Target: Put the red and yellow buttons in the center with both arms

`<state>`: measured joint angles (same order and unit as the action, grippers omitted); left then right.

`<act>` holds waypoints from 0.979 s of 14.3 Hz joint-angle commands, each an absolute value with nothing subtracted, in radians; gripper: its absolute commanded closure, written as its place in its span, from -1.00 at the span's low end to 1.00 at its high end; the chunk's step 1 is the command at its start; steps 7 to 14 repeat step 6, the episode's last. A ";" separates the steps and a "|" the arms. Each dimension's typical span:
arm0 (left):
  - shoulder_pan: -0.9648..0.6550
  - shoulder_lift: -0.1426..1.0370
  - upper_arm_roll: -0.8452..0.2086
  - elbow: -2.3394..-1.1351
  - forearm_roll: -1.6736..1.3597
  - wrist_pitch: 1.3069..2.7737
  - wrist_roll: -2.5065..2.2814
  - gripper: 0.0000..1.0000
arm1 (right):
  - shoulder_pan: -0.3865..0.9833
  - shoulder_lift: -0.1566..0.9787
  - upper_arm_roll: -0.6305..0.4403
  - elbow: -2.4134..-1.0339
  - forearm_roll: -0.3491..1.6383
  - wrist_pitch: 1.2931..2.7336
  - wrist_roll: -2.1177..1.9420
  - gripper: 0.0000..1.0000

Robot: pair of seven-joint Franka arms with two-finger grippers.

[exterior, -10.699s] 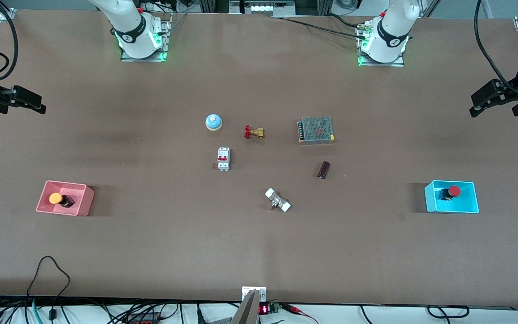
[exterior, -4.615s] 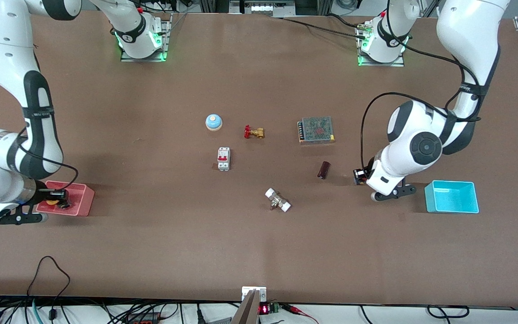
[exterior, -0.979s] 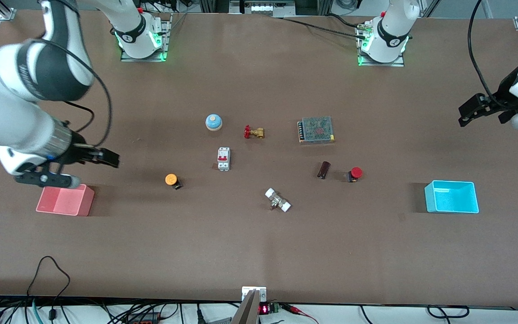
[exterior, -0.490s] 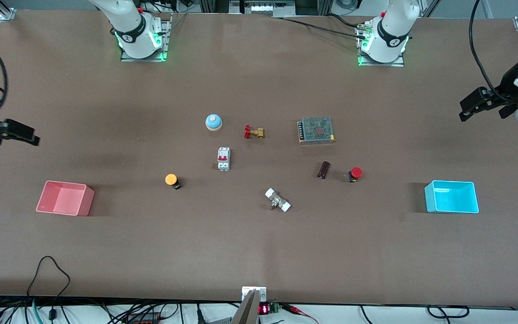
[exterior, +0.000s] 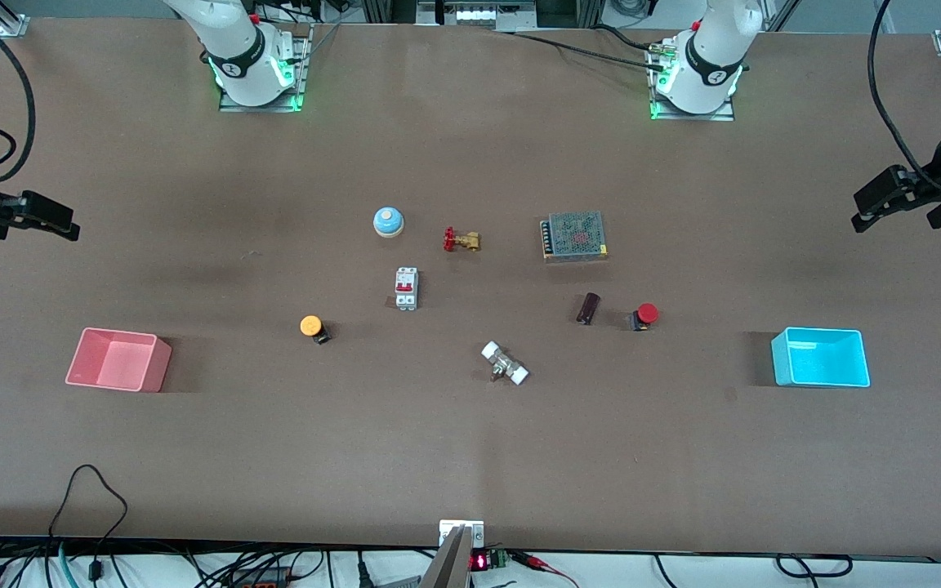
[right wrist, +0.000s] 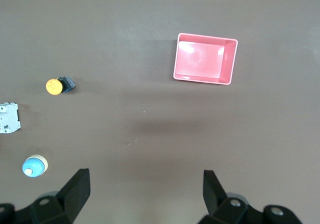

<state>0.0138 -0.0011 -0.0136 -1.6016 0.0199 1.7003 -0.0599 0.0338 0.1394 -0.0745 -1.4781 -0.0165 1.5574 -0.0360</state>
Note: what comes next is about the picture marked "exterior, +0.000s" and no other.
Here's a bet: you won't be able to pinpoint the pink plastic bin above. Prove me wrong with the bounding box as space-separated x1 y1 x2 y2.
65 327 173 394

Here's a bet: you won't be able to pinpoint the cyan plastic bin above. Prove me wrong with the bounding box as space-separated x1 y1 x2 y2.
770 327 871 388

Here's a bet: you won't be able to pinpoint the metal mesh power supply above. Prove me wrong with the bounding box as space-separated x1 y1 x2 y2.
540 211 609 262

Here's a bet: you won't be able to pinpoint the metal fitting white caps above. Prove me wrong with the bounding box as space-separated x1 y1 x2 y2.
481 341 530 386

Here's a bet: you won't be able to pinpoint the red alligator clip lead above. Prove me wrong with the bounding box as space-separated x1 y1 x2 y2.
510 551 581 588

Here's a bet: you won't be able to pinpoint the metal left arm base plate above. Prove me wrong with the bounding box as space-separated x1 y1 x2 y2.
648 41 736 123

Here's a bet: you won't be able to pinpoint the thin black looped cable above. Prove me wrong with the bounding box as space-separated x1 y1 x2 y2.
49 464 129 576

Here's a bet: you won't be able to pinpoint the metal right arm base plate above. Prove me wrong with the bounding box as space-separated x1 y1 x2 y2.
218 23 314 114

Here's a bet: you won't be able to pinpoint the black table power cable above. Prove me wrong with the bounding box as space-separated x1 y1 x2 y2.
493 24 669 71

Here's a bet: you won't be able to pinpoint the black coiled floor cable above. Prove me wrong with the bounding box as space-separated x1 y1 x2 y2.
775 553 854 580

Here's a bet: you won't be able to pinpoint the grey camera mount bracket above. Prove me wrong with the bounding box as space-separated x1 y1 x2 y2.
419 519 486 588

